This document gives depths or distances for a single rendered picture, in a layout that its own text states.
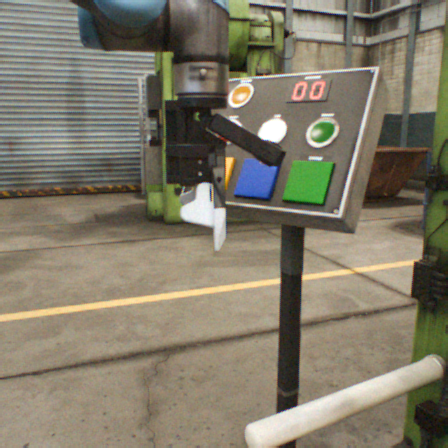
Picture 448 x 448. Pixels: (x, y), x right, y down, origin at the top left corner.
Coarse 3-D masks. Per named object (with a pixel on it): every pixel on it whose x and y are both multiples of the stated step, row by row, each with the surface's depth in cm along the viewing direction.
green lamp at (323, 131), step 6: (318, 126) 75; (324, 126) 74; (330, 126) 74; (312, 132) 75; (318, 132) 74; (324, 132) 74; (330, 132) 73; (312, 138) 75; (318, 138) 74; (324, 138) 73; (330, 138) 73
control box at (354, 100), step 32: (256, 96) 86; (288, 96) 81; (352, 96) 74; (384, 96) 77; (256, 128) 83; (288, 128) 79; (352, 128) 71; (288, 160) 76; (320, 160) 73; (352, 160) 69; (352, 192) 70; (288, 224) 80; (320, 224) 74; (352, 224) 72
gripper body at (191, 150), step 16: (176, 112) 58; (192, 112) 59; (208, 112) 59; (176, 128) 59; (192, 128) 59; (176, 144) 59; (192, 144) 60; (208, 144) 60; (224, 144) 60; (176, 160) 59; (192, 160) 58; (208, 160) 59; (224, 160) 58; (176, 176) 58; (192, 176) 59; (208, 176) 59
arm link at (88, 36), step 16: (80, 16) 51; (160, 16) 53; (80, 32) 52; (96, 32) 52; (160, 32) 54; (96, 48) 55; (112, 48) 55; (128, 48) 55; (144, 48) 56; (160, 48) 56
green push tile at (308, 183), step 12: (300, 168) 73; (312, 168) 72; (324, 168) 71; (288, 180) 74; (300, 180) 72; (312, 180) 71; (324, 180) 70; (288, 192) 73; (300, 192) 72; (312, 192) 70; (324, 192) 69; (312, 204) 70; (324, 204) 69
